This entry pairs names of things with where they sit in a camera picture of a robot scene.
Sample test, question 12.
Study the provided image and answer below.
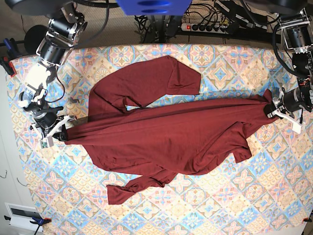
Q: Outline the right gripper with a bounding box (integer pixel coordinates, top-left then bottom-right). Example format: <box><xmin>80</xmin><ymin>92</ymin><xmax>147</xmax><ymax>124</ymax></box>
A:
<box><xmin>30</xmin><ymin>106</ymin><xmax>76</xmax><ymax>143</ymax></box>

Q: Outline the black round stool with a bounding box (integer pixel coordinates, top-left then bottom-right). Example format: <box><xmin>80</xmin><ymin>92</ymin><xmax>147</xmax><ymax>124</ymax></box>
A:
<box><xmin>24</xmin><ymin>25</ymin><xmax>48</xmax><ymax>55</ymax></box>

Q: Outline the blue orange clamp upper left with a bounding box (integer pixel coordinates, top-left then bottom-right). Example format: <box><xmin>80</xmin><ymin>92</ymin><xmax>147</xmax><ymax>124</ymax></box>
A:
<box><xmin>0</xmin><ymin>38</ymin><xmax>18</xmax><ymax>77</ymax></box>

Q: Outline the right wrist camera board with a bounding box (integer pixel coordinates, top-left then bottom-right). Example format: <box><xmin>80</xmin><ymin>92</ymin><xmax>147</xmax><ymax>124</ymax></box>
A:
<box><xmin>40</xmin><ymin>137</ymin><xmax>54</xmax><ymax>149</ymax></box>

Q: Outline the blue orange clamp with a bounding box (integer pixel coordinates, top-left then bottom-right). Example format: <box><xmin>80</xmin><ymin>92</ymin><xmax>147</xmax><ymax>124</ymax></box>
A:
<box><xmin>4</xmin><ymin>215</ymin><xmax>51</xmax><ymax>235</ymax></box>
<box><xmin>0</xmin><ymin>38</ymin><xmax>18</xmax><ymax>77</ymax></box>

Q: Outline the white power strip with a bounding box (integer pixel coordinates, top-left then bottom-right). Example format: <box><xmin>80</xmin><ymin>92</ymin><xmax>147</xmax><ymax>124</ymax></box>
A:
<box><xmin>180</xmin><ymin>23</ymin><xmax>227</xmax><ymax>34</ymax></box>

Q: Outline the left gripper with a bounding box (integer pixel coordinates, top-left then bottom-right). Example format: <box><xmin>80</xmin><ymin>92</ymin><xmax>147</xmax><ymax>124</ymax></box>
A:
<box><xmin>266</xmin><ymin>88</ymin><xmax>304</xmax><ymax>124</ymax></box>

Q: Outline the blue orange clamp lower left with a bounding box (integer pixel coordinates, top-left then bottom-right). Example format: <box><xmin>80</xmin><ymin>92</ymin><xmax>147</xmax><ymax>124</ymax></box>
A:
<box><xmin>4</xmin><ymin>215</ymin><xmax>51</xmax><ymax>235</ymax></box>

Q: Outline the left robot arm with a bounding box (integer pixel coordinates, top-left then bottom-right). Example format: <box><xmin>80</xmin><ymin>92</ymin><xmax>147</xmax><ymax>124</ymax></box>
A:
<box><xmin>249</xmin><ymin>0</ymin><xmax>313</xmax><ymax>134</ymax></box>

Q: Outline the orange clamp lower right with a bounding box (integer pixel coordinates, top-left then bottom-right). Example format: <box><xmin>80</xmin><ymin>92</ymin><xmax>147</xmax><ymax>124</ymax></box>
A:
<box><xmin>303</xmin><ymin>218</ymin><xmax>313</xmax><ymax>223</ymax></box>

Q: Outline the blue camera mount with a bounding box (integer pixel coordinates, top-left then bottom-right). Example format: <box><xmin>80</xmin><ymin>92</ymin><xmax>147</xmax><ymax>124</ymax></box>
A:
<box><xmin>116</xmin><ymin>0</ymin><xmax>192</xmax><ymax>16</ymax></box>

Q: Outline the white floor outlet box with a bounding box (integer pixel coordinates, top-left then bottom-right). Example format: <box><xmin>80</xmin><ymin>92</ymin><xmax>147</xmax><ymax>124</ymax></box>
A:
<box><xmin>4</xmin><ymin>203</ymin><xmax>40</xmax><ymax>235</ymax></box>

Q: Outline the maroon t-shirt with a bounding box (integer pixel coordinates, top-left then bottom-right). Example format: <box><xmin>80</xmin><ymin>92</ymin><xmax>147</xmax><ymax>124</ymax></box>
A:
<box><xmin>66</xmin><ymin>56</ymin><xmax>272</xmax><ymax>205</ymax></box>

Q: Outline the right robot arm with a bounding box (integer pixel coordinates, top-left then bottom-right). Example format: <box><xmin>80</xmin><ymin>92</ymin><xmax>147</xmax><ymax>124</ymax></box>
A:
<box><xmin>5</xmin><ymin>0</ymin><xmax>87</xmax><ymax>148</ymax></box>

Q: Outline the patterned tile tablecloth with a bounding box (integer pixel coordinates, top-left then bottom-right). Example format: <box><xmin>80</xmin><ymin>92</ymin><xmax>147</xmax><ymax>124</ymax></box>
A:
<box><xmin>5</xmin><ymin>44</ymin><xmax>313</xmax><ymax>235</ymax></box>

